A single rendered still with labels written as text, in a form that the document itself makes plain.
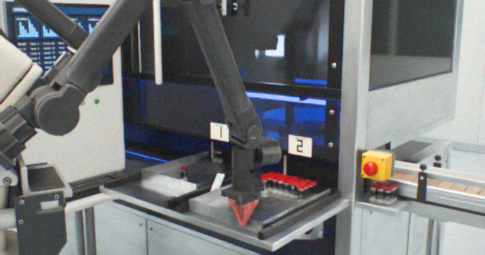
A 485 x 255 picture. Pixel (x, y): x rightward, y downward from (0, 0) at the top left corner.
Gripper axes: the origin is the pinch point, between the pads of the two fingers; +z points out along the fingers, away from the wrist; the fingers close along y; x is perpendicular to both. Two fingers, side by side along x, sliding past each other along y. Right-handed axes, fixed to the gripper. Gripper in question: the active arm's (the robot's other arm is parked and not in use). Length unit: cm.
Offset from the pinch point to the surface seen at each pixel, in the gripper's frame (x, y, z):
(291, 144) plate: 10.3, 37.7, -12.1
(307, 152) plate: 4.3, 37.7, -10.5
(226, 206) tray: 14.2, 10.0, 1.8
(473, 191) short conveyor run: -42, 54, -3
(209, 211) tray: 12.3, 0.9, 0.3
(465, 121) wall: 74, 498, 52
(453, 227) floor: 15, 257, 88
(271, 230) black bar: -8.0, 1.5, 0.4
